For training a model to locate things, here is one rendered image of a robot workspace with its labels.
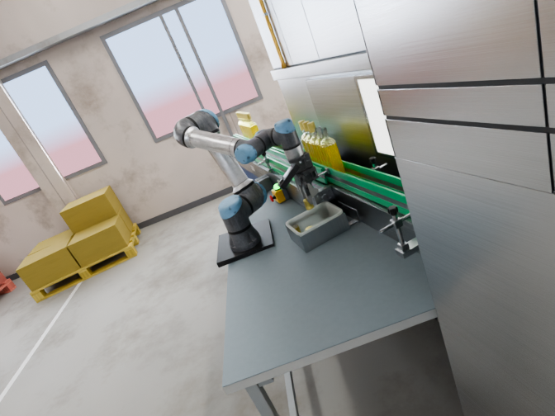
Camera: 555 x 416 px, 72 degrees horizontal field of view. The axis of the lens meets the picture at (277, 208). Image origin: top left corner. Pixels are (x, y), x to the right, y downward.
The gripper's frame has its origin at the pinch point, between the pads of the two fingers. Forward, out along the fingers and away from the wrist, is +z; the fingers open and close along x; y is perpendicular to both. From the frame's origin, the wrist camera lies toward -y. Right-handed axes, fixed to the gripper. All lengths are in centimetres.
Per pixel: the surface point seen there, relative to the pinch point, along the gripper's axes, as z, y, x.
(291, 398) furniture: 72, -44, -18
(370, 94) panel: -32.6, 34.7, -12.0
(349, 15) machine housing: -61, 37, -8
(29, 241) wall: 51, -259, 418
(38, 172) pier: -27, -193, 391
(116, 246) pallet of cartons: 72, -140, 293
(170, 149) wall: 10, -38, 359
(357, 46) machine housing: -50, 37, -7
